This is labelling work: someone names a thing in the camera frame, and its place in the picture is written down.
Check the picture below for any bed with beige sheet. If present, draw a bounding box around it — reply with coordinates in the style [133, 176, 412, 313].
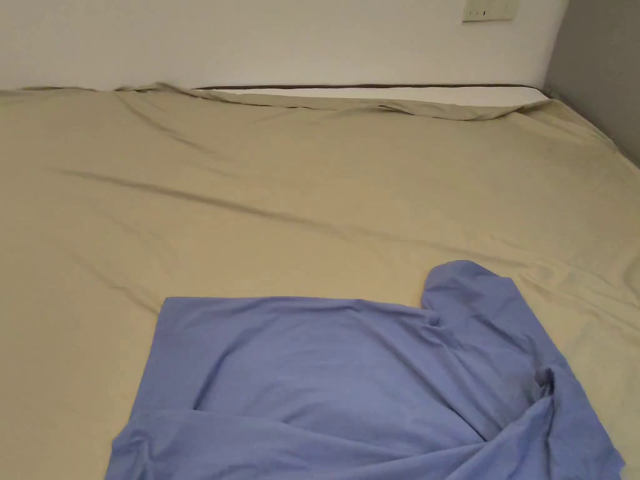
[0, 82, 640, 480]

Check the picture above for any blue shirt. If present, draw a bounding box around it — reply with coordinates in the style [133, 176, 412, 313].
[104, 259, 627, 480]

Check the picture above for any beige wall switch plate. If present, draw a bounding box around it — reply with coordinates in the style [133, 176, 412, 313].
[461, 0, 516, 23]

